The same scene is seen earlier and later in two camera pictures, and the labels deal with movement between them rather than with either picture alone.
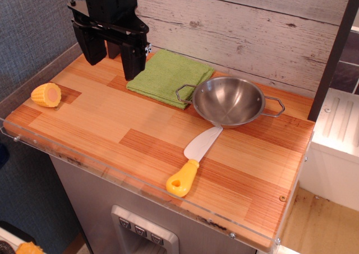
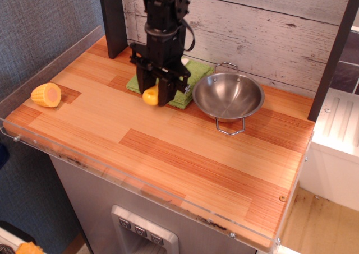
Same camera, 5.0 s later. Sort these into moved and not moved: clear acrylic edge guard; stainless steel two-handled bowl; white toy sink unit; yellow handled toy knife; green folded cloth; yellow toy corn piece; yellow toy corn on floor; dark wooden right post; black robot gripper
Moved: yellow handled toy knife; stainless steel two-handled bowl; black robot gripper
Not moved: dark wooden right post; white toy sink unit; yellow toy corn on floor; clear acrylic edge guard; green folded cloth; yellow toy corn piece
